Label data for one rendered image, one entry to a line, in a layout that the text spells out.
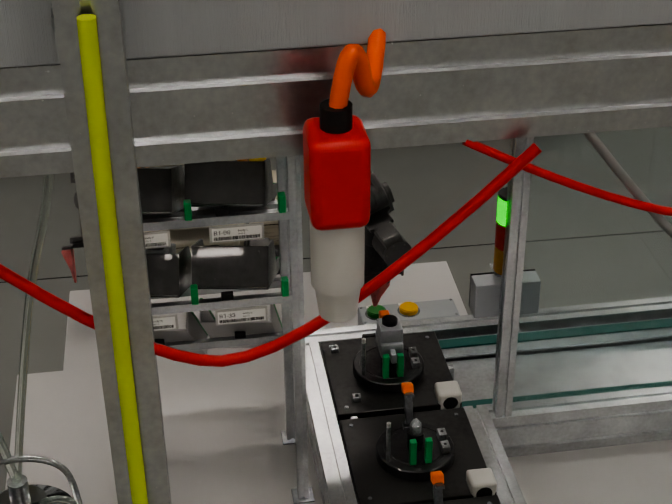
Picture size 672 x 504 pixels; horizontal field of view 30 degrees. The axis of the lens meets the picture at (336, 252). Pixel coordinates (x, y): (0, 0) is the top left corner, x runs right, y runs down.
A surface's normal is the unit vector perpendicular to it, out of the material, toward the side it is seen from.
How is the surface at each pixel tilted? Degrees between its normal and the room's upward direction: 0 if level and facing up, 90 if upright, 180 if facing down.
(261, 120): 90
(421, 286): 0
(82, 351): 0
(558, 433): 90
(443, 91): 90
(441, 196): 0
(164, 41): 90
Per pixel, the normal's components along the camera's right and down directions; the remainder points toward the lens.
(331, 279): -0.24, 0.51
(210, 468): -0.01, -0.85
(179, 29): 0.15, 0.51
